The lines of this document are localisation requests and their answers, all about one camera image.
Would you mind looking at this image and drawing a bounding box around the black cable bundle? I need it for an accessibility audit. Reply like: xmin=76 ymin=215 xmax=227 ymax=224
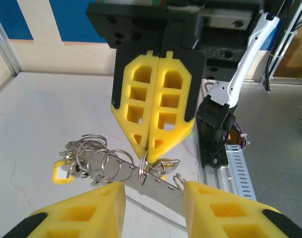
xmin=264 ymin=0 xmax=302 ymax=91

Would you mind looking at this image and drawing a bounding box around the aluminium frame post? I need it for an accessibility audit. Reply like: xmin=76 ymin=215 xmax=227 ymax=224
xmin=242 ymin=77 xmax=302 ymax=87
xmin=0 ymin=14 xmax=21 ymax=76

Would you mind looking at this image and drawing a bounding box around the yellow key tag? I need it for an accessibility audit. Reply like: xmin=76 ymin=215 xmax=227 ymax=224
xmin=52 ymin=160 xmax=75 ymax=184

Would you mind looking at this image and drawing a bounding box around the metal D-shaped clip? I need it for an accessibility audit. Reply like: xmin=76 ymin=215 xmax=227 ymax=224
xmin=154 ymin=159 xmax=181 ymax=176

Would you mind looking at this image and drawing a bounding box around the brown cardboard box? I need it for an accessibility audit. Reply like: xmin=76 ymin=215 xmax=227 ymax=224
xmin=274 ymin=29 xmax=302 ymax=79

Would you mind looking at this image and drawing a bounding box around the grey slotted cable duct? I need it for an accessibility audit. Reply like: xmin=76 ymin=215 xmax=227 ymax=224
xmin=215 ymin=145 xmax=257 ymax=202

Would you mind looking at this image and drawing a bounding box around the metal key holder with rings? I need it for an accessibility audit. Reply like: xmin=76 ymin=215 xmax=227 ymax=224
xmin=59 ymin=133 xmax=187 ymax=216

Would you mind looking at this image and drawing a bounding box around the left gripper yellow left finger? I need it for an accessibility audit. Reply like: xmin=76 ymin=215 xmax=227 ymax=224
xmin=2 ymin=182 xmax=126 ymax=238

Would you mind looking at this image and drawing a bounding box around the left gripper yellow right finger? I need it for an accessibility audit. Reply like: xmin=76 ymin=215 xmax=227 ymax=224
xmin=183 ymin=180 xmax=302 ymax=238

